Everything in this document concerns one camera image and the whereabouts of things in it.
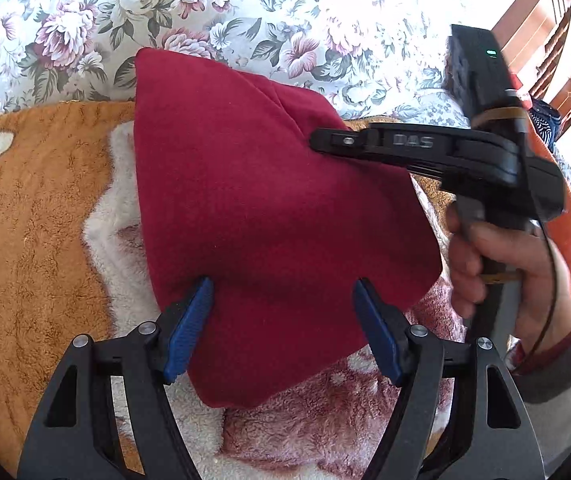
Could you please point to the person's right forearm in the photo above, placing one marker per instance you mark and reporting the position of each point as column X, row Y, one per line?
column 565, row 360

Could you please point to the wooden chair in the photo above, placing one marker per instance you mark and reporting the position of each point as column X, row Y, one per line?
column 540, row 15

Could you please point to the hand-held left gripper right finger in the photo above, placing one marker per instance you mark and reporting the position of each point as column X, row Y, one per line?
column 378, row 332

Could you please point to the dark blue patterned cloth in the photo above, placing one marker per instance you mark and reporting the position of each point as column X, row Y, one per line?
column 545, row 120

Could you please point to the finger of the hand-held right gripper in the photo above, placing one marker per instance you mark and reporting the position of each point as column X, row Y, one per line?
column 390, row 147

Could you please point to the orange plush blanket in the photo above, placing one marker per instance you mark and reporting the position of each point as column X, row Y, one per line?
column 40, row 210

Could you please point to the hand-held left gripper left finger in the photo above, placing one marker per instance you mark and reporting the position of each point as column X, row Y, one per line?
column 188, row 332

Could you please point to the red sweater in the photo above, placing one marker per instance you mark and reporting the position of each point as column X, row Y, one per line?
column 265, row 210

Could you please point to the orange cloth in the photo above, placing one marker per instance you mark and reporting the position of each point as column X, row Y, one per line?
column 570, row 245

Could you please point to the person's right hand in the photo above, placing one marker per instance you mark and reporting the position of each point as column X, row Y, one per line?
column 540, row 280

